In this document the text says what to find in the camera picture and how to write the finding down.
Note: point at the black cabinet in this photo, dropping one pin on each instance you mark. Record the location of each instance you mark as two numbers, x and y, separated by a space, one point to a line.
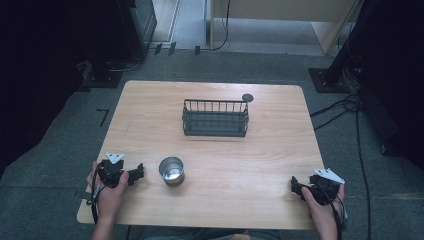
138 26

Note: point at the person's right hand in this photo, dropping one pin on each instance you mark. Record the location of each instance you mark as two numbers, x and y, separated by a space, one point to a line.
321 213

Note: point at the dark curtain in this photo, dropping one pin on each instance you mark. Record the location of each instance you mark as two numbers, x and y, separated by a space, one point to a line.
36 76

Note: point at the dark round disc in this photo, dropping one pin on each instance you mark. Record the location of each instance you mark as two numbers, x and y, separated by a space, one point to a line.
247 97

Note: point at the person's left hand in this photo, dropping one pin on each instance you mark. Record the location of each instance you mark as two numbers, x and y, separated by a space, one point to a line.
110 200

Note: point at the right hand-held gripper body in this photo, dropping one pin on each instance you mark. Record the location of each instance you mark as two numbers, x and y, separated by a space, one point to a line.
325 188

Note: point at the silver metal cup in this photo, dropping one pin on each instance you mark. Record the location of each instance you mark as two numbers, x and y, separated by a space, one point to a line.
171 170

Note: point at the black metal stand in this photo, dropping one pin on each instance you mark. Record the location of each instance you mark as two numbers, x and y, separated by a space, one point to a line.
101 78
336 71

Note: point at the light wooden panel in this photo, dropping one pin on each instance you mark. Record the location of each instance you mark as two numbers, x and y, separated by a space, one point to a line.
283 10

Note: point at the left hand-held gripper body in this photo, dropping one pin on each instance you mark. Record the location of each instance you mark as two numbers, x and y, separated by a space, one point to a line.
111 170

